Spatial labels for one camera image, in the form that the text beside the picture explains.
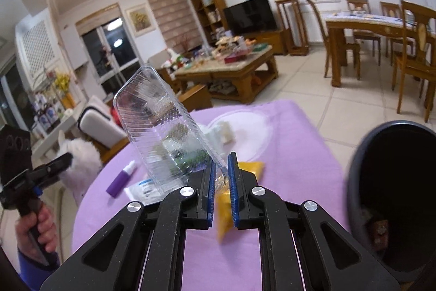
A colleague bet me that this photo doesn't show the yellow foil wrapper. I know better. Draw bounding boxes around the yellow foil wrapper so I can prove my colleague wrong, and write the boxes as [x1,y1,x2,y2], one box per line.
[216,155,265,244]

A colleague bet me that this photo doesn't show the clear plastic tray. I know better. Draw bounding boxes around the clear plastic tray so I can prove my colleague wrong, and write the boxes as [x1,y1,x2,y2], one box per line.
[114,66,228,196]

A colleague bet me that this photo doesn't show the red milk carton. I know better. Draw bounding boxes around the red milk carton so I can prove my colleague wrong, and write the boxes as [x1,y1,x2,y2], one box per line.
[373,220,389,251]

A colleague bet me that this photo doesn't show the black trash bin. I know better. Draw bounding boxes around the black trash bin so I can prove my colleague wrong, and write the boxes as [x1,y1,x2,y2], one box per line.
[346,120,435,284]

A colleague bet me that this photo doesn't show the person's left hand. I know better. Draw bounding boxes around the person's left hand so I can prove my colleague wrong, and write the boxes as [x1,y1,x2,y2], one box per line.
[15,204,58,264]

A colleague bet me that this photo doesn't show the purple tablecloth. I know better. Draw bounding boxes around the purple tablecloth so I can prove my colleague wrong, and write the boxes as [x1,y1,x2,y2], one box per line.
[72,100,349,290]

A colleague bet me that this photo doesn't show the white plastic pouch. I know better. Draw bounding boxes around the white plastic pouch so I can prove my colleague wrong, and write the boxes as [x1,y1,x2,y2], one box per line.
[123,179,164,206]

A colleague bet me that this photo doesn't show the white fluffy cat plush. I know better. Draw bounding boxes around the white fluffy cat plush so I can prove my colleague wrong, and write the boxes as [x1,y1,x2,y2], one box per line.
[57,131,103,206]

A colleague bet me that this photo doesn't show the white shelf unit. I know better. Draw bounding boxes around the white shelf unit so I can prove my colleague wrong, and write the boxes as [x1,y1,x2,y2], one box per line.
[1,57,85,165]

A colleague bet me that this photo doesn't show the wooden coffee table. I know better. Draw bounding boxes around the wooden coffee table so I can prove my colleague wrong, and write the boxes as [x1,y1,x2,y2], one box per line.
[174,45,278,104]

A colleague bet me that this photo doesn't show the purple spray bottle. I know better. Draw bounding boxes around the purple spray bottle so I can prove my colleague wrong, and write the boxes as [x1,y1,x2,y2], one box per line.
[106,160,137,198]

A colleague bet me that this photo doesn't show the wooden armchair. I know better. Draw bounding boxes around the wooden armchair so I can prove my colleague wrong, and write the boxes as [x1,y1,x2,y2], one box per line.
[147,49,189,94]

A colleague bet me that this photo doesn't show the wooden plant stand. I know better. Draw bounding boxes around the wooden plant stand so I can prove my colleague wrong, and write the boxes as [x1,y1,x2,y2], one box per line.
[275,0,309,56]

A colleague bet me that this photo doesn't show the black television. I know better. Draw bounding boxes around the black television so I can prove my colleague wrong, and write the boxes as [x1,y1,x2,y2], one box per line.
[224,0,277,35]

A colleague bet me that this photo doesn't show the wooden bookshelf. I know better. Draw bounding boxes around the wooden bookshelf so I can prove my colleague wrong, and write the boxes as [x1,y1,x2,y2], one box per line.
[191,0,229,44]

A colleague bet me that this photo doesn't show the left wooden dining chair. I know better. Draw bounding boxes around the left wooden dining chair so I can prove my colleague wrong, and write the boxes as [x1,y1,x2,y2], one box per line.
[305,0,362,81]

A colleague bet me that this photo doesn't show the wooden dining chair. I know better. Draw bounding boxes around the wooden dining chair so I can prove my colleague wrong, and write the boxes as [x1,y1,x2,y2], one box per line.
[392,0,435,122]
[305,0,362,81]

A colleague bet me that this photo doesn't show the framed sunflower painting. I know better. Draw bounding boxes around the framed sunflower painting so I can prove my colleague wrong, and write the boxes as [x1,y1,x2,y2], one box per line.
[126,4,155,37]

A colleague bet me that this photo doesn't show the wooden dining table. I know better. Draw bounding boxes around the wooden dining table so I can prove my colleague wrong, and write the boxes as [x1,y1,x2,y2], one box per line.
[325,11,403,87]

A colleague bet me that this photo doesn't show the near wooden dining chair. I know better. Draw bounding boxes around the near wooden dining chair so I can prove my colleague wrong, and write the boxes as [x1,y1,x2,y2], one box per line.
[392,0,435,122]

